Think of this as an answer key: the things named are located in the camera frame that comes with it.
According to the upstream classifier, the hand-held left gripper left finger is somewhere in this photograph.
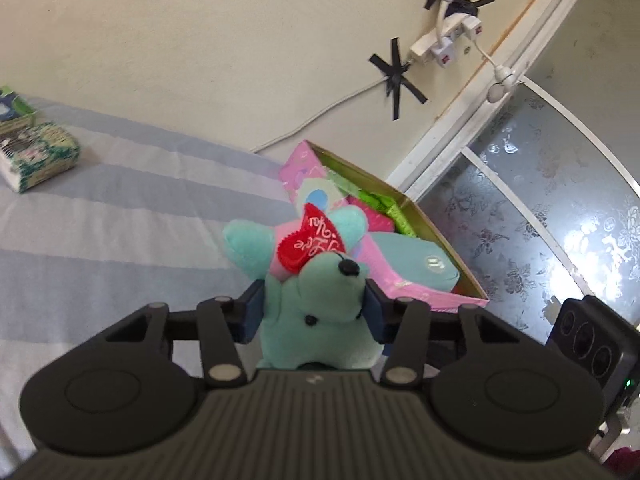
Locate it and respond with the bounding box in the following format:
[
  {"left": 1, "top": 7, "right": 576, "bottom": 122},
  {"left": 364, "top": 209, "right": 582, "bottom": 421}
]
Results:
[{"left": 102, "top": 279, "right": 266, "bottom": 389}]

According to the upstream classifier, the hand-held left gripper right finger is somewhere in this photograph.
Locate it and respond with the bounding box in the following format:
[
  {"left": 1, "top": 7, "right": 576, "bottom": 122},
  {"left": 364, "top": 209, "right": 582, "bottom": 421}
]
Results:
[{"left": 364, "top": 279, "right": 517, "bottom": 387}]

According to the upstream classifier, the teal plush bear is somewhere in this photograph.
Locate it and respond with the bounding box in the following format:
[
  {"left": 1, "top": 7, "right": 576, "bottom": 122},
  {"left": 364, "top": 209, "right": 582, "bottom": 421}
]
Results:
[{"left": 222, "top": 202, "right": 384, "bottom": 372}]

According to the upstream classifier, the green toothpaste box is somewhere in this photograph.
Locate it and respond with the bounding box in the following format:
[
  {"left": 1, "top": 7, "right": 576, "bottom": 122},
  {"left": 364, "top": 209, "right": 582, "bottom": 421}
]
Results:
[{"left": 327, "top": 170, "right": 422, "bottom": 239}]

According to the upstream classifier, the pink cardboard box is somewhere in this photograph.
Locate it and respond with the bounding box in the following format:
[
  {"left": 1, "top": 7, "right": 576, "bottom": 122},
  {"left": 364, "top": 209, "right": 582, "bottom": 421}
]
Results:
[{"left": 278, "top": 141, "right": 491, "bottom": 314}]

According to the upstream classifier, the person's right forearm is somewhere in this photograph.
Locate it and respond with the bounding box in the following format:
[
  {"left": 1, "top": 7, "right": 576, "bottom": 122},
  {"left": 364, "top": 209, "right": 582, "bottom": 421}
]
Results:
[{"left": 604, "top": 447, "right": 640, "bottom": 480}]

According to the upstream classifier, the frosted patterned glass panel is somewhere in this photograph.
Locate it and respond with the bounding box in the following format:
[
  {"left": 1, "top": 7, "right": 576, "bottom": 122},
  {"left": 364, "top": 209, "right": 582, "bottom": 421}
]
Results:
[{"left": 410, "top": 82, "right": 640, "bottom": 348}]

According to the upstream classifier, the striped bed sheet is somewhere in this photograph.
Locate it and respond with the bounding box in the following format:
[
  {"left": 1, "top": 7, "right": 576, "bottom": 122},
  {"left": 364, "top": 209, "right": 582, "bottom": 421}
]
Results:
[{"left": 0, "top": 92, "right": 301, "bottom": 463}]

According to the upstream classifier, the green tissue packet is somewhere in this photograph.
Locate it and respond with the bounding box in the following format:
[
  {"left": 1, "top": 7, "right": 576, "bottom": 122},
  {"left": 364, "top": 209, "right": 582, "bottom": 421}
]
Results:
[{"left": 0, "top": 121, "right": 82, "bottom": 194}]

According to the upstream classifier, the white power strip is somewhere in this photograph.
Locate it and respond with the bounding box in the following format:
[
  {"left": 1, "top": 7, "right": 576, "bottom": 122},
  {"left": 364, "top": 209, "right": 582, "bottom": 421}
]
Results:
[{"left": 409, "top": 12, "right": 487, "bottom": 69}]

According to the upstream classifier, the small green box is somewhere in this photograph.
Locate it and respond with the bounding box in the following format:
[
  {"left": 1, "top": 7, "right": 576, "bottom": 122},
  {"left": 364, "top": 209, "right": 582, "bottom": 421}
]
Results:
[{"left": 0, "top": 85, "right": 39, "bottom": 134}]

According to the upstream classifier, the white power cable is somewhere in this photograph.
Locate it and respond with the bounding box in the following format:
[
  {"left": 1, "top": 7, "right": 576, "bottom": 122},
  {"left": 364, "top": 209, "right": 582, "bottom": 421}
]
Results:
[{"left": 248, "top": 57, "right": 417, "bottom": 154}]

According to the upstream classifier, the white cable plug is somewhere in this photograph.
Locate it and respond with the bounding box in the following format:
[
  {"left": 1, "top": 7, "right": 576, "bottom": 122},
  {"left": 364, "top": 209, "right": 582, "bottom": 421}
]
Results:
[{"left": 475, "top": 42, "right": 519, "bottom": 104}]

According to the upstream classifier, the white door frame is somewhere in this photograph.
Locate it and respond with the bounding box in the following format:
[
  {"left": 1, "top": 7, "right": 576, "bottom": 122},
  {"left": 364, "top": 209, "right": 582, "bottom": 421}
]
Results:
[{"left": 386, "top": 0, "right": 640, "bottom": 202}]

